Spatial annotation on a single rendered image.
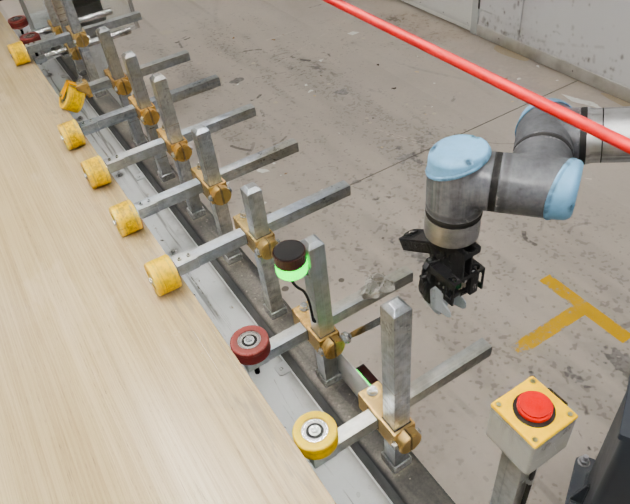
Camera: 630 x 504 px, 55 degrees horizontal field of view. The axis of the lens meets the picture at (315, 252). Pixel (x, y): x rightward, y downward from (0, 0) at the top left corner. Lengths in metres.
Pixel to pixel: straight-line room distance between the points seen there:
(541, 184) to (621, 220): 2.13
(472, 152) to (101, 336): 0.85
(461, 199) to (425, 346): 1.48
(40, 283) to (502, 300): 1.72
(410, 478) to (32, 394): 0.76
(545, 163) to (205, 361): 0.73
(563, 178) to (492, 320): 1.60
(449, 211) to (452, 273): 0.14
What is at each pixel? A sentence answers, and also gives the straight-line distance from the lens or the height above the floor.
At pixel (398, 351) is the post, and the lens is 0.98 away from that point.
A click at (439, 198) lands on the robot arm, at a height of 1.28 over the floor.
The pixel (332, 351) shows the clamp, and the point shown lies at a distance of 1.28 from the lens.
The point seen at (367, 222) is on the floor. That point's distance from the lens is 2.87.
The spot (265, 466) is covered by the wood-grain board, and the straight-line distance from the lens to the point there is 1.10.
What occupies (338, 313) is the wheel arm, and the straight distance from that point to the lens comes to 1.33.
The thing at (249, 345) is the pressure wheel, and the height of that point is 0.90.
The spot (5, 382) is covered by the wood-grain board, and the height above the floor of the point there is 0.90.
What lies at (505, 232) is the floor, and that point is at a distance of 2.85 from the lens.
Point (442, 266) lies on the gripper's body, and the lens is 1.06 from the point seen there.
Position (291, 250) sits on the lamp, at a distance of 1.09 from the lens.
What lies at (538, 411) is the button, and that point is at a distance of 0.76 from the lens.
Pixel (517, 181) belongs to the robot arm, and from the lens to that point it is 0.91.
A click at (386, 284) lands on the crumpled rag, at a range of 1.36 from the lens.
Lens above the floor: 1.86
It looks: 43 degrees down
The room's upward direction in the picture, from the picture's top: 7 degrees counter-clockwise
